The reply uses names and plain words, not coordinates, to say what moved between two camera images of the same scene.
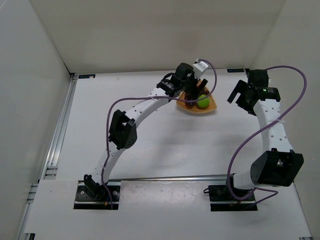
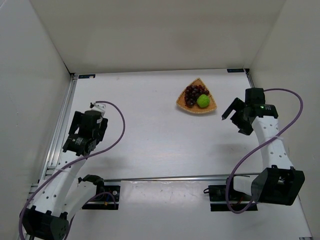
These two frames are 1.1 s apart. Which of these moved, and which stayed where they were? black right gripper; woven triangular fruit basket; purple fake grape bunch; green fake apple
Moved: black right gripper
Stayed: purple fake grape bunch; woven triangular fruit basket; green fake apple
